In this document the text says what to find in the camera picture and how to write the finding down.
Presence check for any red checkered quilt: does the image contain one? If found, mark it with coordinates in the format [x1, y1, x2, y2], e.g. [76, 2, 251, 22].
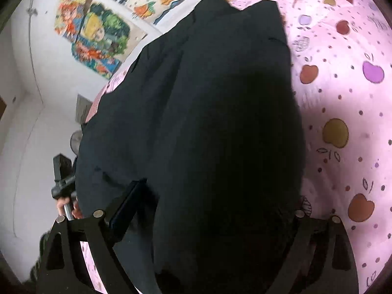
[85, 97, 104, 123]

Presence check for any blond cartoon boy wall poster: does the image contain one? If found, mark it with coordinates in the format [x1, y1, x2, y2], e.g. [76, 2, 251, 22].
[76, 2, 148, 65]

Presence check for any orange figure blue wall poster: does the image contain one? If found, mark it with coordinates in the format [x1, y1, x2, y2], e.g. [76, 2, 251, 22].
[71, 41, 122, 81]

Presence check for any orange cartoon figures wall poster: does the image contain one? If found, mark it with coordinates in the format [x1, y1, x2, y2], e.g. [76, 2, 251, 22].
[54, 1, 87, 43]

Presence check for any white wall cable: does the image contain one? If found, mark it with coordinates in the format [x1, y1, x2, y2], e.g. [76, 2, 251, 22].
[26, 0, 46, 105]

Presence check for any pink fruit print bedsheet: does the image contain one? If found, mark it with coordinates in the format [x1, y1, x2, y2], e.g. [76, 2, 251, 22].
[79, 0, 392, 294]

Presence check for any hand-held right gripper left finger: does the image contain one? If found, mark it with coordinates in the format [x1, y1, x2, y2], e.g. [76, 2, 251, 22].
[36, 178, 151, 294]

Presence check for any large black garment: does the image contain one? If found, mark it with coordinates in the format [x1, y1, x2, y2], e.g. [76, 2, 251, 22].
[74, 0, 308, 294]

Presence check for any round grey fan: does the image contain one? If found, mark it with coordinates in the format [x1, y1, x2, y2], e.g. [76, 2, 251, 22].
[69, 130, 84, 154]

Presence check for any person's left hand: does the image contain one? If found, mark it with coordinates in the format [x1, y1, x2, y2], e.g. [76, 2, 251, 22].
[56, 197, 84, 220]

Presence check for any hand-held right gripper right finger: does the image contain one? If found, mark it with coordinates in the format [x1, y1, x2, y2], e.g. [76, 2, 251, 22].
[269, 210, 359, 294]

